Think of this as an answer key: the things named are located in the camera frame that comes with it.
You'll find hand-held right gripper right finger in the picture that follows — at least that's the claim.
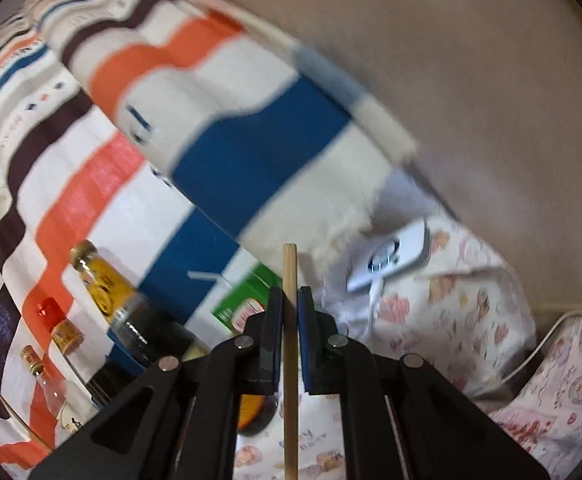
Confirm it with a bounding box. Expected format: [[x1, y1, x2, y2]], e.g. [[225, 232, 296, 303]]
[[297, 285, 552, 480]]

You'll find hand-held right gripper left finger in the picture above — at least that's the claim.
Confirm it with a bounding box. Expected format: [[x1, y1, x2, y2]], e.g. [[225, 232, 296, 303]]
[[28, 286, 285, 480]]

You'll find wooden chopstick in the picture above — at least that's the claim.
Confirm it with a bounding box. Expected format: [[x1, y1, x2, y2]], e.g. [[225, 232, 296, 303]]
[[282, 244, 299, 480]]

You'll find small green carton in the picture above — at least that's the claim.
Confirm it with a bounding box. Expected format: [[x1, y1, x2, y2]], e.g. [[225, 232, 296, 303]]
[[211, 265, 284, 338]]

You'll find printed tablecloth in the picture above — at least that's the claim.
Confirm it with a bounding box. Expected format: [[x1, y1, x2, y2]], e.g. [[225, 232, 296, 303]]
[[233, 220, 582, 480]]

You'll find white lamp stand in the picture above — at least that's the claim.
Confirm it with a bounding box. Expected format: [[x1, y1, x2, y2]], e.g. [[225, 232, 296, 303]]
[[346, 217, 432, 295]]

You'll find yellow-cap dark sauce bottle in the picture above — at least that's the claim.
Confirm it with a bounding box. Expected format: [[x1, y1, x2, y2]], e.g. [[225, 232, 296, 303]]
[[69, 240, 279, 436]]

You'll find red-cap sauce bottle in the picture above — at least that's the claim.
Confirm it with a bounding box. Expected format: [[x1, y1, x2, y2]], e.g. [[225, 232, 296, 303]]
[[36, 297, 136, 411]]

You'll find striped blanket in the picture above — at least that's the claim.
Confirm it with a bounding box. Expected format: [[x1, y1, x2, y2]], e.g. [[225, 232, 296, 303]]
[[0, 0, 422, 471]]

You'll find clear liquor bottle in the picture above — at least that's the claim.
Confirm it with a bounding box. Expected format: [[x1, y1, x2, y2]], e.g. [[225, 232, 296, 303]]
[[19, 345, 92, 436]]

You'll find thin wooden stick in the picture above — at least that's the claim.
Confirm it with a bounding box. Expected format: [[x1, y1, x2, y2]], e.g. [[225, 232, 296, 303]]
[[0, 394, 54, 455]]

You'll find white power cable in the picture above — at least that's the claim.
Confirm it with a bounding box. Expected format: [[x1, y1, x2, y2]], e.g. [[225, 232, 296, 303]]
[[368, 280, 582, 383]]

